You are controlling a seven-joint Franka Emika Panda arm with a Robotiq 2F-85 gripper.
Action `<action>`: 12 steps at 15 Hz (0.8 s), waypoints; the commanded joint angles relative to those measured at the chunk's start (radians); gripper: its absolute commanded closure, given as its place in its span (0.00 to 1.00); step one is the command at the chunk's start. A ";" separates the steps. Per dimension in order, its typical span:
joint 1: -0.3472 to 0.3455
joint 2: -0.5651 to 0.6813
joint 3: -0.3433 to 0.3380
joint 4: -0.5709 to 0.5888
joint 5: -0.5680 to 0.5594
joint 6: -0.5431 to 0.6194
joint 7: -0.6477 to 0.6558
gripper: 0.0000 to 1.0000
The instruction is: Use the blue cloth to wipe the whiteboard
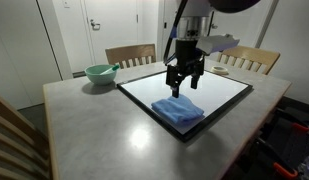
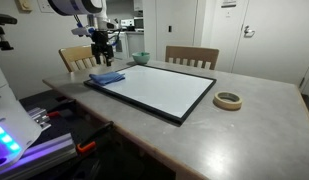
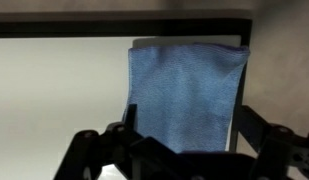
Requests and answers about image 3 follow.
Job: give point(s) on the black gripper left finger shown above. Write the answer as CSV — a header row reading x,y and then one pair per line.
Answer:
x,y
84,146

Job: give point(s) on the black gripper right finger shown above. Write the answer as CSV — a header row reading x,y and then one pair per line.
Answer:
x,y
280,150

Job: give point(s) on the blue microfibre cloth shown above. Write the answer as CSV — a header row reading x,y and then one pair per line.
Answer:
x,y
184,96

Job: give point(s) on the whiteboard with black frame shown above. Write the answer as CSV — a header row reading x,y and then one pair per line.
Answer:
x,y
60,83

